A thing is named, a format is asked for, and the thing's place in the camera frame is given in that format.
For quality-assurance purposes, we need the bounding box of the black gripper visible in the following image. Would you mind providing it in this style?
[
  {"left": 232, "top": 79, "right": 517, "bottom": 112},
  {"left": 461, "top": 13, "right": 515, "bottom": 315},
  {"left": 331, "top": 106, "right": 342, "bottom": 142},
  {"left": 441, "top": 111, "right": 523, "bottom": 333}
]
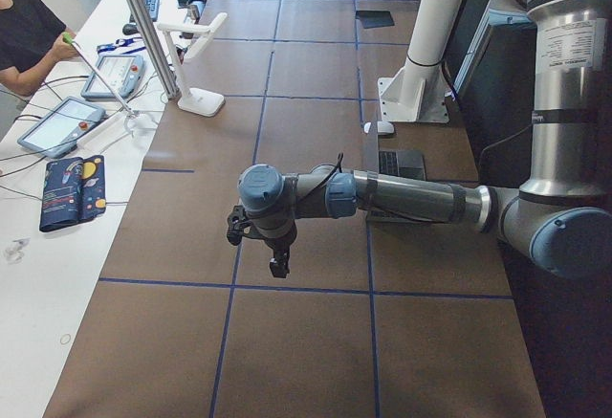
[{"left": 264, "top": 231, "right": 297, "bottom": 278}]

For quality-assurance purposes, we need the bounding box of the near teach pendant tablet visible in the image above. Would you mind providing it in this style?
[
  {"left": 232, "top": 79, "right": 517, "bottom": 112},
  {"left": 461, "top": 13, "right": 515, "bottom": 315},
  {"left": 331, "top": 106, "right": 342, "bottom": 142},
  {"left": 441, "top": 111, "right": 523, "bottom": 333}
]
[{"left": 17, "top": 97, "right": 106, "bottom": 159}]

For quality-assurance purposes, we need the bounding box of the teach pendant tablet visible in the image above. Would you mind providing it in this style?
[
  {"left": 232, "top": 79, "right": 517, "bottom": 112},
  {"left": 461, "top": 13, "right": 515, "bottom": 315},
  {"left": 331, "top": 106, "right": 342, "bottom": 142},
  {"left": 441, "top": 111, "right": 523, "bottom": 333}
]
[
  {"left": 17, "top": 97, "right": 106, "bottom": 159},
  {"left": 81, "top": 54, "right": 144, "bottom": 100}
]

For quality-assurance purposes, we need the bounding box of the dark blue space pouch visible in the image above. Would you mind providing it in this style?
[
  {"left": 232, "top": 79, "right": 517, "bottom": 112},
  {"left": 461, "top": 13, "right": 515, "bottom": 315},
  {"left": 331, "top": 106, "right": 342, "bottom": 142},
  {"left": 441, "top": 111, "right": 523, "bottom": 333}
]
[{"left": 39, "top": 155, "right": 106, "bottom": 232}]

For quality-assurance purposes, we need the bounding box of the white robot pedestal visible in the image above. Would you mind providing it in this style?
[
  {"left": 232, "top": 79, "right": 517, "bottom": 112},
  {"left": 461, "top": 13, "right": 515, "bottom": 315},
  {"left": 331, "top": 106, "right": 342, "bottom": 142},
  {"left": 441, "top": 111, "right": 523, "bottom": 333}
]
[{"left": 378, "top": 0, "right": 462, "bottom": 123}]

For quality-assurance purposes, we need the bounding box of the black mouse on desk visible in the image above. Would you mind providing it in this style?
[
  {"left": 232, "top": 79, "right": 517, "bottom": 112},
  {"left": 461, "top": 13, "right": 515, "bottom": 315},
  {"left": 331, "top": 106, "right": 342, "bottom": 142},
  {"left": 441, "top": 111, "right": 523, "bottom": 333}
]
[{"left": 122, "top": 23, "right": 140, "bottom": 35}]

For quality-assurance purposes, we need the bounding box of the blue lanyard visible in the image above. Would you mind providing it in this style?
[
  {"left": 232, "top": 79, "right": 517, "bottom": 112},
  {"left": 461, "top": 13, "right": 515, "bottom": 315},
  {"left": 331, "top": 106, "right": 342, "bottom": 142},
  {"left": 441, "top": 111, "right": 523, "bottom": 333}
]
[{"left": 96, "top": 37, "right": 146, "bottom": 55}]

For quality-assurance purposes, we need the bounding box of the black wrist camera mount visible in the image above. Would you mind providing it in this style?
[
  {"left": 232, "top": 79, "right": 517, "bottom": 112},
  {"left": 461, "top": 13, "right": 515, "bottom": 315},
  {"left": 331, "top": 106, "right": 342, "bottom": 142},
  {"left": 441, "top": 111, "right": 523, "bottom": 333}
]
[{"left": 226, "top": 205, "right": 252, "bottom": 246}]

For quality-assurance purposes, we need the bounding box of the white computer mouse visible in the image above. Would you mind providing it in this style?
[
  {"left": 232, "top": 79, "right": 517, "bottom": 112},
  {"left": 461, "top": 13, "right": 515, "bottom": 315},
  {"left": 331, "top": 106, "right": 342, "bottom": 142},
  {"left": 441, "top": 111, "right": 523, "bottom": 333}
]
[{"left": 362, "top": 121, "right": 395, "bottom": 137}]

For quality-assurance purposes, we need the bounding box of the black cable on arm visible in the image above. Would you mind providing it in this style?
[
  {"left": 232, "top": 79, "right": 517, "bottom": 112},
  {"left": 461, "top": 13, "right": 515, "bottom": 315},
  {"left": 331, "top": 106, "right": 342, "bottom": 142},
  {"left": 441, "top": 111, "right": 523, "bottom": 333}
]
[{"left": 300, "top": 151, "right": 345, "bottom": 199}]

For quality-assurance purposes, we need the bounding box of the aluminium frame post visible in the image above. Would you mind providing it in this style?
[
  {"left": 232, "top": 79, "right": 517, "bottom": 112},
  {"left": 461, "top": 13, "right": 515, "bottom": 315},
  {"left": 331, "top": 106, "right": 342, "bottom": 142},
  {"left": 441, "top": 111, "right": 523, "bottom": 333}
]
[{"left": 126, "top": 0, "right": 180, "bottom": 100}]

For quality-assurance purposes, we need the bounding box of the black mouse pad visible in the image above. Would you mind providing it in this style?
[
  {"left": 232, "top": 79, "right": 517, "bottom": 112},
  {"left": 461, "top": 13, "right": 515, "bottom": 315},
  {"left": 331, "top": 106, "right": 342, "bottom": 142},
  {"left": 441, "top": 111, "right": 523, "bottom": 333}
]
[{"left": 355, "top": 10, "right": 395, "bottom": 30}]

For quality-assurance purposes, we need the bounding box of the grabber stick green handle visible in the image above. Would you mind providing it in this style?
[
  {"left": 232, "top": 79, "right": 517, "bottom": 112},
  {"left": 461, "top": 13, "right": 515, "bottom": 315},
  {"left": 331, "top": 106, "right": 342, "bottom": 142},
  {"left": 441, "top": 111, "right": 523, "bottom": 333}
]
[{"left": 61, "top": 31, "right": 160, "bottom": 137}]

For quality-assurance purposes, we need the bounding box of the white desk lamp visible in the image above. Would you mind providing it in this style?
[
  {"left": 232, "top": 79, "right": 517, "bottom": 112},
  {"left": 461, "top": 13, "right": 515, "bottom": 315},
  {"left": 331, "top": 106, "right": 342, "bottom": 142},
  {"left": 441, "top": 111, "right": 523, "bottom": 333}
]
[{"left": 156, "top": 11, "right": 229, "bottom": 117}]

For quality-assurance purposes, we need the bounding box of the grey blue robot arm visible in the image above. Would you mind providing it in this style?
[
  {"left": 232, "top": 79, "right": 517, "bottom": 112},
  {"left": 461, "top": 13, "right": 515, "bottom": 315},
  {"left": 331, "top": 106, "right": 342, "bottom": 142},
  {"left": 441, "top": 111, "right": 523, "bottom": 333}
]
[{"left": 227, "top": 0, "right": 611, "bottom": 277}]

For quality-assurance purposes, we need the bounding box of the person in black shirt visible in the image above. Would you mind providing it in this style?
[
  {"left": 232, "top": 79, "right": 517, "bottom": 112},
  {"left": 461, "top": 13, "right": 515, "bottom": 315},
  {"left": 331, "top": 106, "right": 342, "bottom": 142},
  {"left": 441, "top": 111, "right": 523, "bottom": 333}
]
[{"left": 1, "top": 0, "right": 77, "bottom": 97}]

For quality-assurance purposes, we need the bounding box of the grey laptop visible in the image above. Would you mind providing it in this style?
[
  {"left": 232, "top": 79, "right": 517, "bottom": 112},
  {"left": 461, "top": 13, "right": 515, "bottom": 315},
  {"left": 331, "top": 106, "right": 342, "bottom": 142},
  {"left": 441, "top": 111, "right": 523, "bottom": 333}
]
[{"left": 363, "top": 121, "right": 426, "bottom": 180}]

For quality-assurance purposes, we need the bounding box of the far teach pendant tablet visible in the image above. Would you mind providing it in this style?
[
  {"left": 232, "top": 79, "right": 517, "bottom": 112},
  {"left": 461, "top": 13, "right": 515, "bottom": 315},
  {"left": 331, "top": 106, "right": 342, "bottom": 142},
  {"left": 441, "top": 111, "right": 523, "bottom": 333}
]
[{"left": 81, "top": 54, "right": 144, "bottom": 100}]

